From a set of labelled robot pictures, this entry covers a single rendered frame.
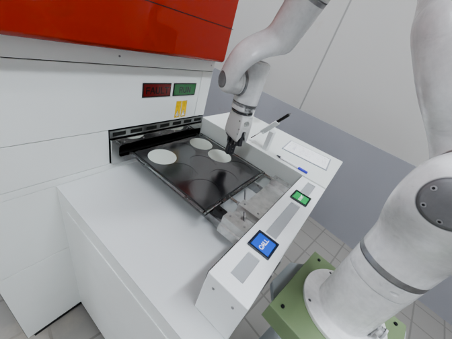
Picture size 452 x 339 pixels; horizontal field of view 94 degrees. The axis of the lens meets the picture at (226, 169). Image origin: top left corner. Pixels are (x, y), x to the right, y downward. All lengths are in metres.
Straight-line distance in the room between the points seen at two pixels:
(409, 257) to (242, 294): 0.28
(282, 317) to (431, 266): 0.29
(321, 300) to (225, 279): 0.26
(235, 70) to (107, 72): 0.35
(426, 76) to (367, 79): 1.62
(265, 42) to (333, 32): 1.60
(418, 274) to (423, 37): 0.36
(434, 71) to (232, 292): 0.46
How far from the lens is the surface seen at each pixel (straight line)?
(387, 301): 0.53
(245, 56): 0.63
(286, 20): 0.63
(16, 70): 0.66
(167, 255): 0.61
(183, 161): 0.80
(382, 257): 0.48
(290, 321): 0.57
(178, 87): 0.88
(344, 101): 2.09
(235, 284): 0.44
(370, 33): 2.12
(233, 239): 0.62
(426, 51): 0.46
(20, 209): 0.83
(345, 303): 0.56
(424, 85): 0.46
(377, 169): 2.08
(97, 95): 0.72
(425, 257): 0.45
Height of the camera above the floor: 1.33
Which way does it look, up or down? 32 degrees down
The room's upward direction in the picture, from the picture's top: 18 degrees clockwise
